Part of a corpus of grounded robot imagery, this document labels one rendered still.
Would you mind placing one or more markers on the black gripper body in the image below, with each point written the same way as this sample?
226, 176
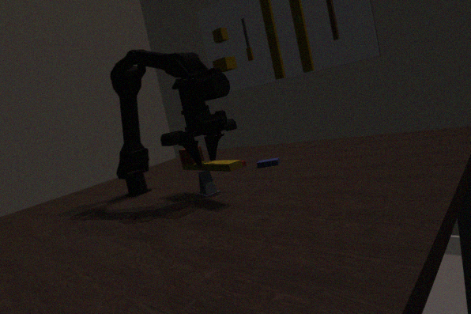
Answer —
179, 137

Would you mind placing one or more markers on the blue flat bar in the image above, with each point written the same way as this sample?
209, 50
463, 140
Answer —
268, 162

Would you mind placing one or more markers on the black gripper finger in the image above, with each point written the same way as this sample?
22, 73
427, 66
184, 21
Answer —
211, 144
192, 149

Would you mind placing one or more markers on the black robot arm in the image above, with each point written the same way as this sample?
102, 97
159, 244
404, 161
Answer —
207, 84

